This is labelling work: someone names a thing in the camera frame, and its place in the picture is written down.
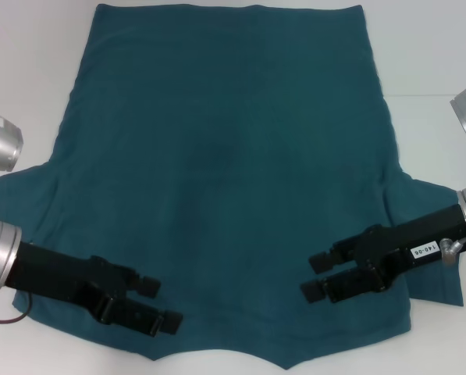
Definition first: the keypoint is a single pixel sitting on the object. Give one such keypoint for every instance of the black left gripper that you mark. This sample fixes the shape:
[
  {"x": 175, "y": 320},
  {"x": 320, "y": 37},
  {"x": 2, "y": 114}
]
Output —
[{"x": 57, "y": 273}]

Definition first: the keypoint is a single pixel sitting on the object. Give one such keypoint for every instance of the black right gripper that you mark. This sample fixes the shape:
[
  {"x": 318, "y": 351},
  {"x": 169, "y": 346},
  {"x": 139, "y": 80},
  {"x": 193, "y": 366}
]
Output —
[{"x": 396, "y": 250}]

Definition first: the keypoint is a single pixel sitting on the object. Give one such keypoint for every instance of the teal blue shirt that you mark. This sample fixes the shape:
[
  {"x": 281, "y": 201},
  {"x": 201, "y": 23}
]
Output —
[{"x": 225, "y": 156}]

